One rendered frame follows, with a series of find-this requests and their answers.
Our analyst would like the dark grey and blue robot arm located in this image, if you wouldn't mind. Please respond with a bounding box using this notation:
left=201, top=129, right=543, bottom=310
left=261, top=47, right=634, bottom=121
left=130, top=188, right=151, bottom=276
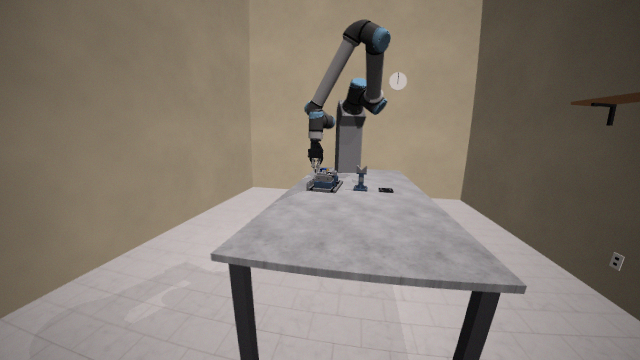
left=304, top=20, right=391, bottom=140

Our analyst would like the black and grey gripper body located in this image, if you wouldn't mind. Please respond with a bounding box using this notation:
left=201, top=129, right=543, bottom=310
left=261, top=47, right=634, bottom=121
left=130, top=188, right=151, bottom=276
left=308, top=139, right=322, bottom=158

